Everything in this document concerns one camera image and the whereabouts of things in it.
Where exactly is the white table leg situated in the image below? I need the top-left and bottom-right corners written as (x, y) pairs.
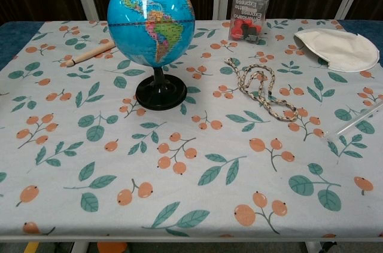
top-left (71, 241), bottom-right (90, 253)
top-left (305, 241), bottom-right (323, 253)

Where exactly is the clear plastic coffee capsule box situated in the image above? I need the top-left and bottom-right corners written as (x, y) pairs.
top-left (228, 0), bottom-right (272, 45)

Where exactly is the white round cloth pad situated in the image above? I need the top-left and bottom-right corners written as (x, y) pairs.
top-left (293, 28), bottom-right (380, 72)

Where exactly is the braided beige rope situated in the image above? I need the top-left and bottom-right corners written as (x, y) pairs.
top-left (224, 57), bottom-right (299, 123)

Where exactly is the wooden stick with dark tip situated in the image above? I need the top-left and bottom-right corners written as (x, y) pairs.
top-left (66, 41), bottom-right (116, 68)

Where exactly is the orange object under table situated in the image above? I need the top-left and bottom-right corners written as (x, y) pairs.
top-left (96, 241), bottom-right (129, 253)

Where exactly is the floral fruit print tablecloth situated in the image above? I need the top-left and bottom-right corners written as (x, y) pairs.
top-left (0, 19), bottom-right (383, 239)

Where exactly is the blue globe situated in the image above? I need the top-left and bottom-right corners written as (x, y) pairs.
top-left (107, 0), bottom-right (196, 111)

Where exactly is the clear plastic tube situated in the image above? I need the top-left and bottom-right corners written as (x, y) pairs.
top-left (323, 103), bottom-right (383, 142)

